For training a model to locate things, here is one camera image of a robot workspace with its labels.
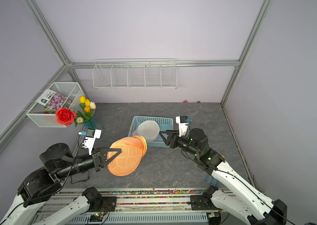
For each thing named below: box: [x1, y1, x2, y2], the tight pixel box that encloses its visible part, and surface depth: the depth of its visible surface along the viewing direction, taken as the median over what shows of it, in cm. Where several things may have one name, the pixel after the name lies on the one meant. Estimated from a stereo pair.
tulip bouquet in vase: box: [74, 95, 103, 130], surface depth 82 cm
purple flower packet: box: [35, 89, 73, 111], surface depth 75 cm
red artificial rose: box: [55, 107, 77, 127], surface depth 67 cm
